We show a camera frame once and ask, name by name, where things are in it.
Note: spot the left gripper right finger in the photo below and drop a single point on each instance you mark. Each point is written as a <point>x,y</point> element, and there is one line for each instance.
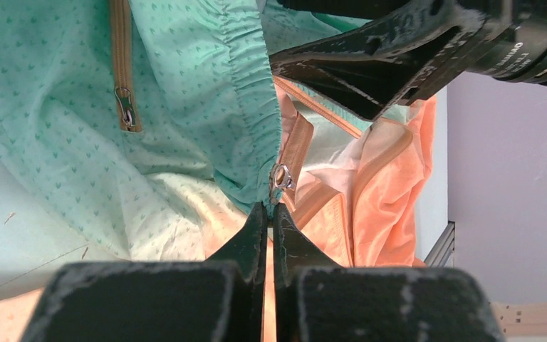
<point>319,300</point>

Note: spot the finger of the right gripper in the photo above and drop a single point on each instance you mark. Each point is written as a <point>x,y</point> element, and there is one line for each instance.
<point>405,56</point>
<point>360,9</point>

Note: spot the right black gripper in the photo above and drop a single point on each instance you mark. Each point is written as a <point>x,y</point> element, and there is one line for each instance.
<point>510,39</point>

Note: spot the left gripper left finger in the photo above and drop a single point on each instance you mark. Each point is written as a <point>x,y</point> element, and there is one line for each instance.
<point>218,299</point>

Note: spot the silver zipper slider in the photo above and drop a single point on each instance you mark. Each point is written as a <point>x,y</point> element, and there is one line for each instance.
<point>281,177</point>

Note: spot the teal and orange jacket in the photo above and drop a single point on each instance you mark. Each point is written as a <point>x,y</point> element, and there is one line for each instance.
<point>211,122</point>

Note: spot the silver pocket zipper pull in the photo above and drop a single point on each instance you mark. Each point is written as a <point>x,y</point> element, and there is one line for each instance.
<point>125,105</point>

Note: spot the aluminium frame rail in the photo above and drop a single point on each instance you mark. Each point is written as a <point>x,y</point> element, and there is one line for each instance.
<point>442,252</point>

